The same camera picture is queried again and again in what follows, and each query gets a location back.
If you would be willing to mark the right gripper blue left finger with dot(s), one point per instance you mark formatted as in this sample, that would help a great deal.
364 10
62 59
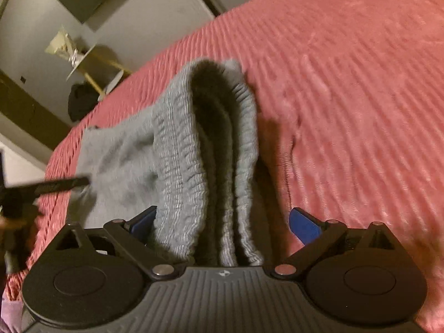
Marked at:
130 238

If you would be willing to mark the grey sweatpants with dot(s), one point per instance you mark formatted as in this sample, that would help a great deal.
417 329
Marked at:
192 155

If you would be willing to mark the black bag on floor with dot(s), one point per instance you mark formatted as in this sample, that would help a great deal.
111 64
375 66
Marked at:
82 100

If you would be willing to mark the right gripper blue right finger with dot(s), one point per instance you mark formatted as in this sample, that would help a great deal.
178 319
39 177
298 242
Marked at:
318 239

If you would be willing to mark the pink ribbed bedspread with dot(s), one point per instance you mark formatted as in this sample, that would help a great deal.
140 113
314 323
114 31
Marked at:
349 97

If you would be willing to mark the wrapped flower bouquet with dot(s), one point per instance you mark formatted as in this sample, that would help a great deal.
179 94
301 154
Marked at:
63 45

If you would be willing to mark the yellow-legged side table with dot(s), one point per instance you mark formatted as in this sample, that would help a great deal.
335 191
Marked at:
99 67

